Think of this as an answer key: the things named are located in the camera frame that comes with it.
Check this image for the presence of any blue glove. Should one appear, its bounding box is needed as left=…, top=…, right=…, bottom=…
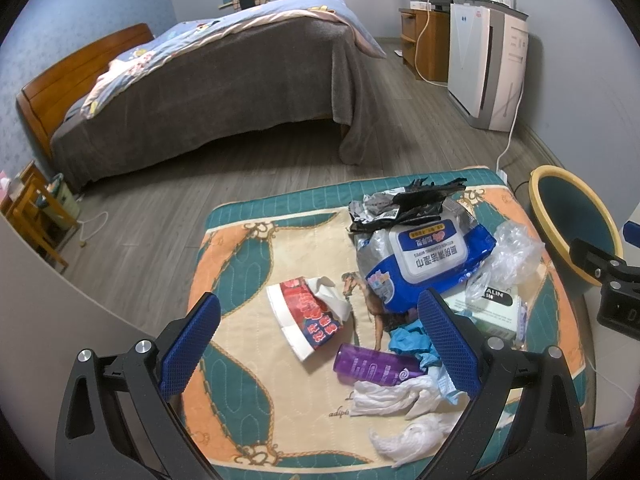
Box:
left=388, top=320, right=442, bottom=372

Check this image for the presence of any white tissue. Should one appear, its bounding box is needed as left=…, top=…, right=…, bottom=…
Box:
left=347, top=375, right=469, bottom=420
left=369, top=412, right=462, bottom=468

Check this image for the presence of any white green medicine box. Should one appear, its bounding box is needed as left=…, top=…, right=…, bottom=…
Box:
left=444, top=285, right=528, bottom=348

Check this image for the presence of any purple bottle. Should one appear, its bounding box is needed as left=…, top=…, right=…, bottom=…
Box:
left=333, top=344, right=424, bottom=386

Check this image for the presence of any blue wet wipes pack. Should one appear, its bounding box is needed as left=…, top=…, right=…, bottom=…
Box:
left=355, top=198, right=496, bottom=313

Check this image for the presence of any clear plastic bag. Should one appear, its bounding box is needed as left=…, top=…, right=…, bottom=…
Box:
left=465, top=220, right=544, bottom=302

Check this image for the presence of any red white paper wrapper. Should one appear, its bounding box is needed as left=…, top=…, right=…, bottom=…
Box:
left=266, top=276, right=352, bottom=362

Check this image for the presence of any black plastic mailer bag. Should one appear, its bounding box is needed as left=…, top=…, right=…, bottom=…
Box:
left=348, top=178, right=466, bottom=234

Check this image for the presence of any teal yellow trash bin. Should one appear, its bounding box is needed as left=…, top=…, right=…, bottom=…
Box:
left=527, top=165, right=624, bottom=296

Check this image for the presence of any horse pattern floor mat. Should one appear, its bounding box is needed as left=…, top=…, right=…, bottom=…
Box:
left=180, top=167, right=589, bottom=480

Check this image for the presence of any white power strip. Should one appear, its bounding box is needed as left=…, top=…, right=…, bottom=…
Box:
left=497, top=169, right=509, bottom=184

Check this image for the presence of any wooden bedside stool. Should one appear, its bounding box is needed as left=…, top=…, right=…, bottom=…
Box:
left=1, top=160, right=79, bottom=273

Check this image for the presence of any wooden headboard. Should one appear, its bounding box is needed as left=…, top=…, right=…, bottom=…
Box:
left=16, top=23, right=153, bottom=162

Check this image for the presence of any white air purifier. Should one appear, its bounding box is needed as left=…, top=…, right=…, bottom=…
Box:
left=447, top=0, right=529, bottom=132

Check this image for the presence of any wooden cabinet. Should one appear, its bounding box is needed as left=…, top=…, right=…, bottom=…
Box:
left=399, top=9, right=450, bottom=84

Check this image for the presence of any bed with grey blanket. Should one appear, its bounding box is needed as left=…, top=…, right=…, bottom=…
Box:
left=51, top=18, right=390, bottom=190

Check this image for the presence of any light blue quilt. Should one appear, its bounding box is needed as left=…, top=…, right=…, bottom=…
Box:
left=79, top=0, right=385, bottom=119

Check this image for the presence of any white power cable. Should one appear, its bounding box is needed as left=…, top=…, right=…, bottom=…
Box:
left=494, top=79, right=526, bottom=174

